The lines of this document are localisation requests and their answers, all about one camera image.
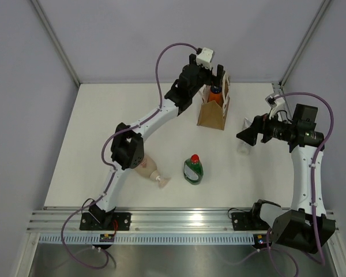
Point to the right aluminium frame post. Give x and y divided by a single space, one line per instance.
306 39

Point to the brown canvas bag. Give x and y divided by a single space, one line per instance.
214 109

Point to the silver tube white cap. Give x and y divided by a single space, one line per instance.
244 147

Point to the orange spray bottle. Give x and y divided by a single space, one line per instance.
216 95

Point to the beige pump bottle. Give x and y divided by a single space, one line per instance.
148 169

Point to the left aluminium frame post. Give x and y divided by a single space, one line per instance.
55 41

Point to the aluminium mounting rail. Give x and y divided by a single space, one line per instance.
144 220

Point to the white slotted cable duct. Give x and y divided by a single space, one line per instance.
150 239

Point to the green bottle red cap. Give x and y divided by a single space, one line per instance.
193 171

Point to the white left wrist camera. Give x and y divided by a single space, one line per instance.
205 57

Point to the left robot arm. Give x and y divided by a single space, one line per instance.
127 147

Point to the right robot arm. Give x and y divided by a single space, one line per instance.
305 226

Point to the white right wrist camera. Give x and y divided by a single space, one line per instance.
276 103

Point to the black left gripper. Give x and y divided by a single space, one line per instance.
211 79

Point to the aluminium frame post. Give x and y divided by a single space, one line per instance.
55 41
306 39

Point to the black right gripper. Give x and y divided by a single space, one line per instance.
262 123

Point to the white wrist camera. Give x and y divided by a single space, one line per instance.
276 103
205 57

